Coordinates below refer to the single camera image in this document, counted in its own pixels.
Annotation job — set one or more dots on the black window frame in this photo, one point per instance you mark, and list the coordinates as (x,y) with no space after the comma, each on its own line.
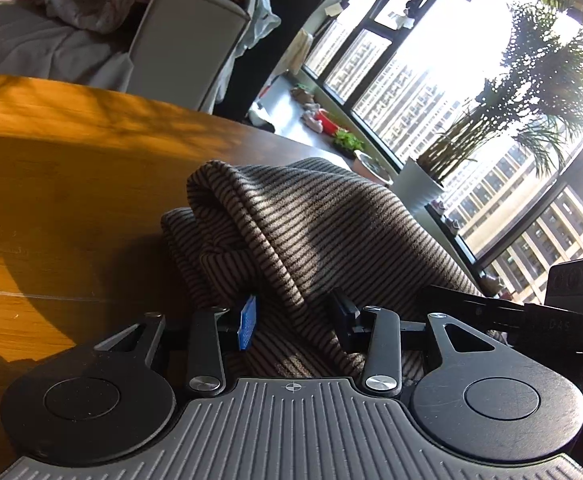
(371,60)

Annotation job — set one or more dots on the brown shoes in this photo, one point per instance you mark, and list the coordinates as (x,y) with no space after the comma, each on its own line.
(302,95)

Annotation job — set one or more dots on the green plant in tray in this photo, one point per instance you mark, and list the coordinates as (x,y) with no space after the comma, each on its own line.
(349,141)

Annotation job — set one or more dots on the round white bowl pot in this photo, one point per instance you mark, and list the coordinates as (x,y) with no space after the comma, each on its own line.
(371,167)

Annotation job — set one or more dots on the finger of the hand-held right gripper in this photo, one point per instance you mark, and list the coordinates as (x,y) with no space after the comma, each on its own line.
(471,300)

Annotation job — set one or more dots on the grey sofa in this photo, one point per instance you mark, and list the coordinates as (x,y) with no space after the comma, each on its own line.
(186,40)

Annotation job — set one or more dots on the grey sofa blanket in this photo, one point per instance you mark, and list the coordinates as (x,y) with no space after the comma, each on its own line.
(46,50)

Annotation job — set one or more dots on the striped knit garment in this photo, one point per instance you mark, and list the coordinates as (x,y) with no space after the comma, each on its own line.
(296,220)

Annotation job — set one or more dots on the red basin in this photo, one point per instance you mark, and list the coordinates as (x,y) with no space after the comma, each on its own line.
(329,122)

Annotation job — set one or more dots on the cream cloth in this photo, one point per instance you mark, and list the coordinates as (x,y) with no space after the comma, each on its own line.
(299,50)

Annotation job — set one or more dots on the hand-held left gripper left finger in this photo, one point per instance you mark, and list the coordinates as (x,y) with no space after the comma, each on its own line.
(248,322)

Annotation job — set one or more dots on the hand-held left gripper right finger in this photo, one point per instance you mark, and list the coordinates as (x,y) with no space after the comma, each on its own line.
(345,320)

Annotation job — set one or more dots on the palm in white pot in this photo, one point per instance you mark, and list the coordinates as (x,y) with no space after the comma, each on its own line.
(419,182)

